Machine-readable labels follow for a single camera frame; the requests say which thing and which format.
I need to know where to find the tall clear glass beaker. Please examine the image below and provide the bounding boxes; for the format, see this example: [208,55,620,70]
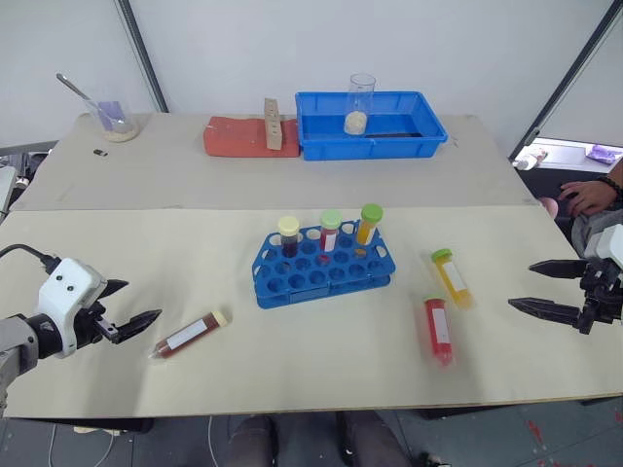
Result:
[344,72,378,136]

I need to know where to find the wooden block with holes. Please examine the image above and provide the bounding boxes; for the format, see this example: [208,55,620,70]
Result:
[263,97,285,153]

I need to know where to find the white crumpled wrapper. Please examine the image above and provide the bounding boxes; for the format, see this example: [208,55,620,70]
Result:
[514,147,550,171]

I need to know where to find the wide clear glass beaker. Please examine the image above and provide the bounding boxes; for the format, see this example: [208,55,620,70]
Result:
[81,98,141,144]

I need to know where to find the brown liquid tube cream cap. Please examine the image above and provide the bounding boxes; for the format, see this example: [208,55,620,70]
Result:
[147,307,234,364]

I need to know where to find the red liquid tube green cap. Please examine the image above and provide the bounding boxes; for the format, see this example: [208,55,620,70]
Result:
[421,294,458,370]
[318,209,344,253]

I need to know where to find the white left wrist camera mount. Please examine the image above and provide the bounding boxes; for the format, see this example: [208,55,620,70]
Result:
[37,257,107,360]

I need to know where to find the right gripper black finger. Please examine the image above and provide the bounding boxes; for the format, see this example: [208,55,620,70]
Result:
[528,259,590,280]
[507,297,584,329]

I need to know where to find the red folded cloth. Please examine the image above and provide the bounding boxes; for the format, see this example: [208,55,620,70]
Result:
[202,115,301,159]

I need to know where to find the orange liquid tube green cap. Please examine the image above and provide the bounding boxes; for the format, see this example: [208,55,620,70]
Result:
[354,202,385,246]
[429,247,476,310]

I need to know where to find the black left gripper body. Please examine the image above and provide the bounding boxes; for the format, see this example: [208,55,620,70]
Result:
[71,301,122,348]

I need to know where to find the blue plastic bin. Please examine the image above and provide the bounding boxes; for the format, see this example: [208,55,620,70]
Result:
[294,90,449,162]

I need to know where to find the dark diagonal frame pole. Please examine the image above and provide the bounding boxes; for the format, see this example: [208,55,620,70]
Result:
[507,0,623,162]
[118,0,170,114]

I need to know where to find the blue test tube rack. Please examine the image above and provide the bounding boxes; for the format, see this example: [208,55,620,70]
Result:
[251,220,397,310]

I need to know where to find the bystander grey trousers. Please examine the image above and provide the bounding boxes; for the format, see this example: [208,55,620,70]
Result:
[569,206,623,260]

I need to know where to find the dark bead bracelet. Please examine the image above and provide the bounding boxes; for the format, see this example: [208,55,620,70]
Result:
[595,174,623,198]

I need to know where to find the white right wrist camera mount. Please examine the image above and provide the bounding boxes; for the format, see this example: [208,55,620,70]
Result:
[594,225,623,269]

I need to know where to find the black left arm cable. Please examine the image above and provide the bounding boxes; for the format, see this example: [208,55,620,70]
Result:
[0,243,60,274]

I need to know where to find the purple crumpled bag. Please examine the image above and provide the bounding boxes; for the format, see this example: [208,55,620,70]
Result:
[585,144,623,166]

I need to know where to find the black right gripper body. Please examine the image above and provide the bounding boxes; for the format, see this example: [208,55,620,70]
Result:
[577,257,623,336]

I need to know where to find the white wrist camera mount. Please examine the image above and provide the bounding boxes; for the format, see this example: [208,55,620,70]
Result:
[594,225,623,269]
[37,257,107,360]

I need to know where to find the white floor cable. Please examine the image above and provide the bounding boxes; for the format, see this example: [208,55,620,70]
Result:
[47,421,121,467]

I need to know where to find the dark liquid tube yellow cap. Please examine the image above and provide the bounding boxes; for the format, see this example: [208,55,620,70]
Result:
[276,215,301,260]

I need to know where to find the bystander bare hand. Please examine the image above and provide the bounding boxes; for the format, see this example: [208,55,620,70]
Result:
[558,180,616,217]

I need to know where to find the purple paper sheet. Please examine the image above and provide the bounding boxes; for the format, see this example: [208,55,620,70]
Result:
[97,99,126,132]

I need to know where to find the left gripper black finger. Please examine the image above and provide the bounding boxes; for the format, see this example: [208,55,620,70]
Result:
[99,278,130,300]
[113,308,164,345]

